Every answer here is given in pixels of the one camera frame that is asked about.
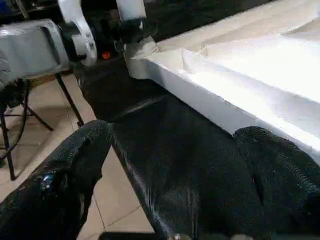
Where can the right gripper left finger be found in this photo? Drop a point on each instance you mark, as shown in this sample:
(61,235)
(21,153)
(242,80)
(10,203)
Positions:
(55,190)

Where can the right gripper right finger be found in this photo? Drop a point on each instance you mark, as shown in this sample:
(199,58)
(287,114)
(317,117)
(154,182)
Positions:
(287,187)

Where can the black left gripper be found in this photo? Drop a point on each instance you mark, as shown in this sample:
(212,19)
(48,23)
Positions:
(108,37)

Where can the white plastic table top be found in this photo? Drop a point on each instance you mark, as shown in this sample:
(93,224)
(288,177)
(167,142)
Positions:
(237,62)

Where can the black floor stand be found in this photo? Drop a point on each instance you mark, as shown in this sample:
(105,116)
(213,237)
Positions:
(70,100)

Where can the black mat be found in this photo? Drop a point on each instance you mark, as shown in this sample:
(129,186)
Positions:
(175,150)

